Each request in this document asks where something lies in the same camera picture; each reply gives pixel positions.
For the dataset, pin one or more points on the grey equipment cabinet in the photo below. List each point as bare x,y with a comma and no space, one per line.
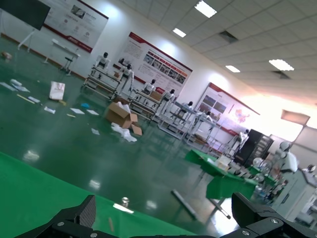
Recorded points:
302,193

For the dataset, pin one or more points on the black monitor on stand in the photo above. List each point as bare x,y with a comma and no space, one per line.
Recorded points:
24,12

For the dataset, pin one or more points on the white desk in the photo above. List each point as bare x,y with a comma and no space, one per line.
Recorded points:
65,47

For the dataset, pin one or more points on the grey metal bar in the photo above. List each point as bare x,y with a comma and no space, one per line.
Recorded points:
184,204

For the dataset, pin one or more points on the ceiling light panel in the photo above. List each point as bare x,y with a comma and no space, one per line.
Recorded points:
179,32
281,65
232,68
205,9

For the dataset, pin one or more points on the table with green cloth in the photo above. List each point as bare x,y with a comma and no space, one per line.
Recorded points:
218,183

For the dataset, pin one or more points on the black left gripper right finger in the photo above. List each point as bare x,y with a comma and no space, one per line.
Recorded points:
262,220

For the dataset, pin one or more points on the white plastic wrap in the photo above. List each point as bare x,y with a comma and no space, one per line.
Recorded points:
125,134

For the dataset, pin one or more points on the studio light panel on stand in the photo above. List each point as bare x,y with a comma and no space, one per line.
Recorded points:
294,117

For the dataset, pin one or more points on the white humanoid robot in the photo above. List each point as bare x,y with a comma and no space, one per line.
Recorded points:
188,106
204,117
127,74
167,101
102,60
241,138
287,158
149,86

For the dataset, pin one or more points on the large open cardboard carton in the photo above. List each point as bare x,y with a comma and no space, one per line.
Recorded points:
119,115

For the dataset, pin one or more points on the black stool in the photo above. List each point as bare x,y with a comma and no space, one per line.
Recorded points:
68,62

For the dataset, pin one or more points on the black cabinet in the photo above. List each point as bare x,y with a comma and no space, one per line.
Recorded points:
257,146

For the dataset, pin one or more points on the green table cloth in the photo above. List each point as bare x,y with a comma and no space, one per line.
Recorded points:
37,193

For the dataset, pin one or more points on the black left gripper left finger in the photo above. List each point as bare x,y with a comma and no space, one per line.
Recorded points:
69,223

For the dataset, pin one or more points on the silver metal binder clip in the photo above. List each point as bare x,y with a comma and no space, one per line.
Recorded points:
125,202

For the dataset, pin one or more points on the cardboard box on floor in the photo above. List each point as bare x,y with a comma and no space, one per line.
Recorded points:
6,55

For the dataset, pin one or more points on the red-bordered wall poster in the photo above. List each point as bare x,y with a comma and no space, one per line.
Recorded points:
79,22
218,104
153,59

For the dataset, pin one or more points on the white paper bag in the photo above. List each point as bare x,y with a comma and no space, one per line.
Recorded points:
57,90

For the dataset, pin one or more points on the blue cloth piece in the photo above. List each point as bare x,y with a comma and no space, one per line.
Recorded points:
85,105

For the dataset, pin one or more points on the metal pipe rack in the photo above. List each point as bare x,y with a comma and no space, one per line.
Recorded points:
178,124
143,106
104,84

